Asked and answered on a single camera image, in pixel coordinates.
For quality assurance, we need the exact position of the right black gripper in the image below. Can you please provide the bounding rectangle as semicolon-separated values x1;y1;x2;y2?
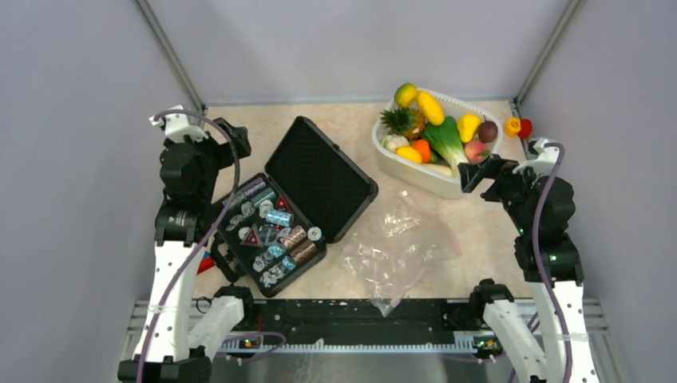
457;152;546;234

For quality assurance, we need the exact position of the toy pineapple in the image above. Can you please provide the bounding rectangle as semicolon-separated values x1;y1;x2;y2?
380;107;426;140

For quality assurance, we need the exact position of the clear pink-dotted zip bag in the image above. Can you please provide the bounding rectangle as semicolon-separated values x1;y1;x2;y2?
340;191;462;318

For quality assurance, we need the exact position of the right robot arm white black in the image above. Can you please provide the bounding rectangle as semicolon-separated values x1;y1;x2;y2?
458;147;600;382

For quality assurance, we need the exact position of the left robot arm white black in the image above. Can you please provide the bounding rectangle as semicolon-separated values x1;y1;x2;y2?
117;116;256;382

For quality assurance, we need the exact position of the pink toy peach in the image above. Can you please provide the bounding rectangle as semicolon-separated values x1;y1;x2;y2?
464;138;491;164

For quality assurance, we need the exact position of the dark purple toy fruit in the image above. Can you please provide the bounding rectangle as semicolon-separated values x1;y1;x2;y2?
477;120;498;144

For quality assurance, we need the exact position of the orange toy piece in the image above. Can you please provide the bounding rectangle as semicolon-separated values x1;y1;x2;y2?
504;116;522;137

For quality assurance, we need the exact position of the yellow toy bell pepper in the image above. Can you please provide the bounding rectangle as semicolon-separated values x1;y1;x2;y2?
457;113;482;144

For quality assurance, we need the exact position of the red toy piece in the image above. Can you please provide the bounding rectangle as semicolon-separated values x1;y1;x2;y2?
517;118;533;140

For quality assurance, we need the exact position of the green toy bok choy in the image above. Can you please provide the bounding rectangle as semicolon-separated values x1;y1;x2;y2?
422;116;468;176

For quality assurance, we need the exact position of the white oval plastic basket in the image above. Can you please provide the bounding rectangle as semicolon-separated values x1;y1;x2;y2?
370;88;504;199

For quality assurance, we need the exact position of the orange toy carrot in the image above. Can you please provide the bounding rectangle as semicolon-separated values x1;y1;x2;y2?
410;139;433;164

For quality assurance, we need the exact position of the yellow toy lemon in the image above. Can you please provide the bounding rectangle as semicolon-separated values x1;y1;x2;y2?
395;146;423;164

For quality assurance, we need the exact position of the black poker chip case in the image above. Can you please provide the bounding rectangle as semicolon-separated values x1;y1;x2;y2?
216;116;378;298

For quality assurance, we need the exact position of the white toy cauliflower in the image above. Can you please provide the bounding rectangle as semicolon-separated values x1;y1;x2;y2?
380;134;410;153

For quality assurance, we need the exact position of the yellow-green toy mango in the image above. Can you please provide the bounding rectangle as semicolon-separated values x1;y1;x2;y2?
394;83;419;108

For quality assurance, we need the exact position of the white blue poker chip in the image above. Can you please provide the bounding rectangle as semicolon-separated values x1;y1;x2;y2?
307;227;323;242

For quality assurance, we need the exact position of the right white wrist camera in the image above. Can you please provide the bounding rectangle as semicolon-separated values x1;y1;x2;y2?
513;137;563;176

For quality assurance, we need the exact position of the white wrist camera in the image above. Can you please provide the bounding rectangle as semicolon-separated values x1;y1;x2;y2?
513;137;563;176
148;105;208;144

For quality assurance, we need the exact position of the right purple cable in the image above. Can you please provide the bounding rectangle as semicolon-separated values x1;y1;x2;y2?
507;142;575;383

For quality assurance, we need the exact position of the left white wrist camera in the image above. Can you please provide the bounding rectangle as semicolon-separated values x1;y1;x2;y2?
148;105;208;144

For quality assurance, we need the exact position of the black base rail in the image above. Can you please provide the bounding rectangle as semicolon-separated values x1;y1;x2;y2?
234;298;502;353

